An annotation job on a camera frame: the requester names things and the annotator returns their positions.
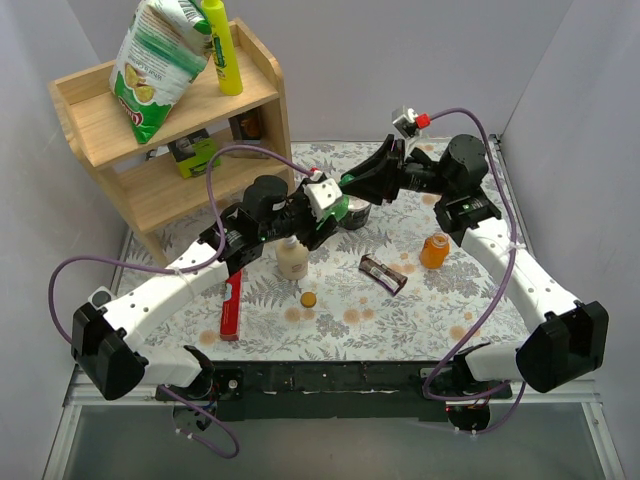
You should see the floral table mat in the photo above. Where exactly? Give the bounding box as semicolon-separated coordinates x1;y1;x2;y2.
117;140;561;362

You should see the wooden shelf unit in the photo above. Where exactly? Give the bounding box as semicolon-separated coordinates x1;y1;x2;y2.
49;18;291;266

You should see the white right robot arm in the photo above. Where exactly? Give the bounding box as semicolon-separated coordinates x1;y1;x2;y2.
340;134;609;398

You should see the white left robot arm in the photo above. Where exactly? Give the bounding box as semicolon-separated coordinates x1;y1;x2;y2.
72;172;347;401

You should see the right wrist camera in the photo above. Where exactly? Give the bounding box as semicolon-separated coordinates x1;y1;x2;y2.
391;106;431;153

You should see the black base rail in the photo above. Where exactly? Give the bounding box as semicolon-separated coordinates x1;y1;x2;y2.
154;359;514;424

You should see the brown chocolate bar wrapper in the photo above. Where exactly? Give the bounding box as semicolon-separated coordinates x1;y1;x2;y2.
358;254;408;296

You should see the green white chips bag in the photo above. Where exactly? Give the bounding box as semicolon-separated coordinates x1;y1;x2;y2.
109;0;212;144

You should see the yellow squeeze bottle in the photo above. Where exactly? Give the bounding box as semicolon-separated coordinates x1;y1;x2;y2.
201;0;243;96

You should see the dark orange box on shelf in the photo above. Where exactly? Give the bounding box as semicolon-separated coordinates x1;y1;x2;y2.
229;108;263;143

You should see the orange juice bottle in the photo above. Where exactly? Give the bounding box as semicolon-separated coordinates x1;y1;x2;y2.
419;232;450;269

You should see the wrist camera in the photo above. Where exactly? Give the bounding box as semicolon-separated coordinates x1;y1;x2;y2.
391;106;431;153
303;169;342;218

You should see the white button box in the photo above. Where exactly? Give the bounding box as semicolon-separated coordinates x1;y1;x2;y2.
88;286;114;309

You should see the cream pump soap bottle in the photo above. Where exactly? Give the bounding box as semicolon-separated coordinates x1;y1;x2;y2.
276;236;309;281

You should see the orange bottle cap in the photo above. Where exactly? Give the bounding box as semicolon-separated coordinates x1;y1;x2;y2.
300;291;317;308

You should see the green bottle cap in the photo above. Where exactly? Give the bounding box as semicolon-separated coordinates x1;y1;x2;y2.
340;174;354;185

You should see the green black box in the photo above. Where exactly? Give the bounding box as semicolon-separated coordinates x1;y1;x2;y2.
168;129;219;179

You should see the green plastic bottle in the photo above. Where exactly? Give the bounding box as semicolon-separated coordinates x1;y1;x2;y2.
320;195;349;222

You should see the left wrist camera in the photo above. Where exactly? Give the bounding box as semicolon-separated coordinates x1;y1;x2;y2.
303;169;342;218

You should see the red toothpaste box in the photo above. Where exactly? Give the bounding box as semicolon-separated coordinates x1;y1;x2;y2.
219;271;243;342

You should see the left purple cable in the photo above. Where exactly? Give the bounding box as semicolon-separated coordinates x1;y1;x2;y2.
47;145;321;346

